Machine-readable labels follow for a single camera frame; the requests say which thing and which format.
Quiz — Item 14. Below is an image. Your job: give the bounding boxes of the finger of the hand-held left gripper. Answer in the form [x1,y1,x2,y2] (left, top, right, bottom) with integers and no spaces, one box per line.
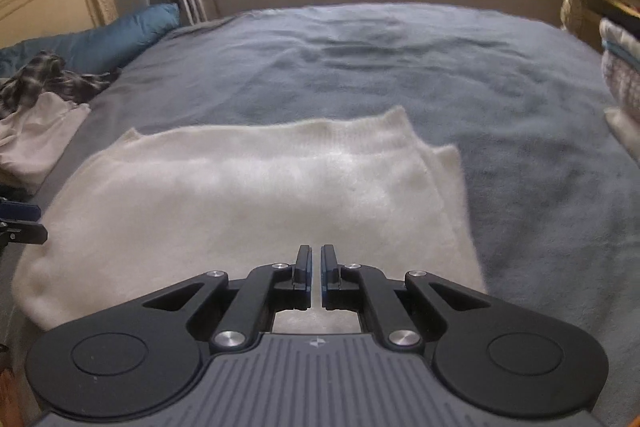
[0,199,41,222]
[0,222,49,253]

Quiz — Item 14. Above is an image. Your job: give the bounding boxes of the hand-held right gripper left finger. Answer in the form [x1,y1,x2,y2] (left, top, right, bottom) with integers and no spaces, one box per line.
[142,244,313,353]

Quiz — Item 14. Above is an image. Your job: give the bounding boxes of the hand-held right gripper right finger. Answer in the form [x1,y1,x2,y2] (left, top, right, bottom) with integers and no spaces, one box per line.
[320,244,491,350]

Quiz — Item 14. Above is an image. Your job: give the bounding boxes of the cream fleece sweater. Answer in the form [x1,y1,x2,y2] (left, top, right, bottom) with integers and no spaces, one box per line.
[10,106,488,335]

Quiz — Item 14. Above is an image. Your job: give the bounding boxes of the white shirt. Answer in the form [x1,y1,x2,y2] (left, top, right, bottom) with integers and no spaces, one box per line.
[0,92,92,195]

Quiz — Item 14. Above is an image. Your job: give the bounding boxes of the plaid shirt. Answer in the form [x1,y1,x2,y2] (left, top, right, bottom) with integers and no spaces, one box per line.
[0,51,121,120]

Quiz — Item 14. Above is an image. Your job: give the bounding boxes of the teal pillow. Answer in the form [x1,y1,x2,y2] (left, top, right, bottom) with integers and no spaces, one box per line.
[0,3,180,75]

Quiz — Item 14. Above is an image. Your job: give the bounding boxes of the grey bed blanket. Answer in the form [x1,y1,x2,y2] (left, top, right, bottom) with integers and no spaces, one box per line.
[0,2,640,358]

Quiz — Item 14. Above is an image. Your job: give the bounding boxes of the stack of folded towels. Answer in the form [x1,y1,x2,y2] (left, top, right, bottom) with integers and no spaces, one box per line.
[599,18,640,148]

